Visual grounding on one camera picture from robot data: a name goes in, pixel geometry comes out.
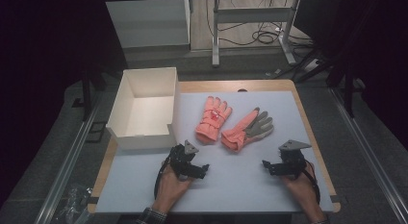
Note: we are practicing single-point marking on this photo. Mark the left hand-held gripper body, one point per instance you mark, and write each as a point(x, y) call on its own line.
point(181, 160)

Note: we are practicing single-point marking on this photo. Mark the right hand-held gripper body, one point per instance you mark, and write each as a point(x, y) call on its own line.
point(292, 163)

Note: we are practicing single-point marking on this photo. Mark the pink winter glove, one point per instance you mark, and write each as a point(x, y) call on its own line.
point(213, 119)
point(247, 129)

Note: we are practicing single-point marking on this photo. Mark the white box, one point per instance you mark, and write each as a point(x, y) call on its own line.
point(146, 112)

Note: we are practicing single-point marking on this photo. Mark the person's right hand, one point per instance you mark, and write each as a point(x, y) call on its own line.
point(301, 190)

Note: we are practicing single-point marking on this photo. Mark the person's left hand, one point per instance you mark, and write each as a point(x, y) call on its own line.
point(171, 188)

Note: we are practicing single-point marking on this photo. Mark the white power strip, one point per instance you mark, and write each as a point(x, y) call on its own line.
point(311, 65)

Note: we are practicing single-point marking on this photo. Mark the clear plastic bag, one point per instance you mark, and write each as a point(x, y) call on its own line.
point(75, 203)

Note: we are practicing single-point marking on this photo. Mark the black stand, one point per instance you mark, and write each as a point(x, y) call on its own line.
point(86, 92)

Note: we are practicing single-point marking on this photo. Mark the dark curtain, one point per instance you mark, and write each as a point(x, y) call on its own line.
point(41, 73)
point(378, 57)

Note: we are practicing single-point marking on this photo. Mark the white cabinet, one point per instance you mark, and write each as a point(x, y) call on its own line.
point(147, 23)

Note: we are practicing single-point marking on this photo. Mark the metal floor rail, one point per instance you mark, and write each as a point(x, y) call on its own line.
point(372, 156)
point(69, 166)

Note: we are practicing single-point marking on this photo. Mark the white metal desk frame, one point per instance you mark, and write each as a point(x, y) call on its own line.
point(253, 15)

